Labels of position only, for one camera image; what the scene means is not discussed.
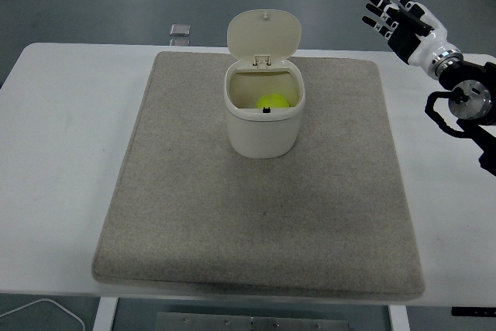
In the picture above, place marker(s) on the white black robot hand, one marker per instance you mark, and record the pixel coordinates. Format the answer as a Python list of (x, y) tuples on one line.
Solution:
[(430, 46)]

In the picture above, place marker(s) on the yellow-green tennis ball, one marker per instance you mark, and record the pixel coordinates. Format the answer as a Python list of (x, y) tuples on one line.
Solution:
[(273, 101)]

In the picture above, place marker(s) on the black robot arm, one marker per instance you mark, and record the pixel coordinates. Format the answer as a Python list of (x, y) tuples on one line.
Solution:
[(470, 100)]

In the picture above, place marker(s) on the cream lidded plastic bin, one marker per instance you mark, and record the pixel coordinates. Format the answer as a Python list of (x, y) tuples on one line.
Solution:
[(263, 137)]

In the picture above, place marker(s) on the silver square floor plate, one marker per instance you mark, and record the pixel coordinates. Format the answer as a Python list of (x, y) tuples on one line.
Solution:
[(179, 42), (180, 29)]

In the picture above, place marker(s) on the beige fabric mat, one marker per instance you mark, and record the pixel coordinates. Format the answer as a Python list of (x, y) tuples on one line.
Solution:
[(248, 222)]

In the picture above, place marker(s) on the black table control panel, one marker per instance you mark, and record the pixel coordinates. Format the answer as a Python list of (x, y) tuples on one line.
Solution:
[(472, 311)]

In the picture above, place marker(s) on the white table leg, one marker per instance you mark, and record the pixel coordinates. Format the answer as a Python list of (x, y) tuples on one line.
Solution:
[(104, 315), (399, 319)]

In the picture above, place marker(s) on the grey metal plate with screws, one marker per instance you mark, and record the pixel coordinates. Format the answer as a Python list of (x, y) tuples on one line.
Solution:
[(252, 323)]

